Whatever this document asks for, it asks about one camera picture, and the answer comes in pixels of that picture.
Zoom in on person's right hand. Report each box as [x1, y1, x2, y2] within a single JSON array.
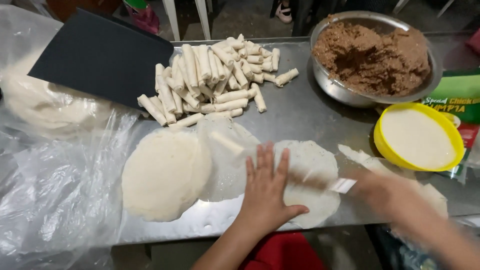
[[349, 170, 415, 224]]

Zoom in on person's left hand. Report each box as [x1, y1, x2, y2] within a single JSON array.
[[239, 142, 310, 236]]

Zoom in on white utensil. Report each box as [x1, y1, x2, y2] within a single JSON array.
[[289, 173, 358, 194]]

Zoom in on round thin spring roll wrapper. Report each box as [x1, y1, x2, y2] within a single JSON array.
[[273, 140, 341, 230]]

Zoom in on torn spring roll wrapper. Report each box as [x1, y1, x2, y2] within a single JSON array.
[[337, 144, 449, 220]]

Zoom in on yellow plastic bowl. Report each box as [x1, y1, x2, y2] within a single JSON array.
[[373, 102, 466, 172]]

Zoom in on white liquid paste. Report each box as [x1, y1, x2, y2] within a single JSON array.
[[381, 109, 457, 170]]

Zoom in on person's red clothing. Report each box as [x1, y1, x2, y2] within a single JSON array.
[[239, 231, 328, 270]]

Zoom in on metal mixing bowl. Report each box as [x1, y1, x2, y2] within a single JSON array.
[[310, 10, 444, 109]]

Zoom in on brown minced meat filling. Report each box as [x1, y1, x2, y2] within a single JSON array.
[[312, 14, 432, 97]]

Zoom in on green printed packaging bag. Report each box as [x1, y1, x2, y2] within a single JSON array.
[[421, 68, 480, 180]]

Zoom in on translucent spring roll wrapper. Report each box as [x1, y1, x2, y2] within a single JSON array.
[[196, 115, 262, 203]]

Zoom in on red cloth item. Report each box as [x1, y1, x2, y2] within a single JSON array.
[[465, 28, 480, 54]]

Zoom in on pile of rolled spring rolls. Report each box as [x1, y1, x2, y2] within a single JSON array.
[[136, 33, 300, 130]]

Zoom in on stack of round wrappers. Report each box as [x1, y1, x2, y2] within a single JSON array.
[[121, 127, 213, 223]]

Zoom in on white chair legs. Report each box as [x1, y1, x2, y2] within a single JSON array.
[[161, 0, 213, 41]]

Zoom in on pink bag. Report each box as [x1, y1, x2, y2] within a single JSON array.
[[122, 0, 161, 35]]

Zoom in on black flat board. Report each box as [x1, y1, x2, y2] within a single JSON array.
[[28, 7, 175, 110]]

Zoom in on clear crumpled plastic sheet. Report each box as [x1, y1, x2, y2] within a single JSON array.
[[0, 109, 141, 270]]

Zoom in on plastic bag of wrappers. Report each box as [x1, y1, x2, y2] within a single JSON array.
[[0, 4, 141, 141]]

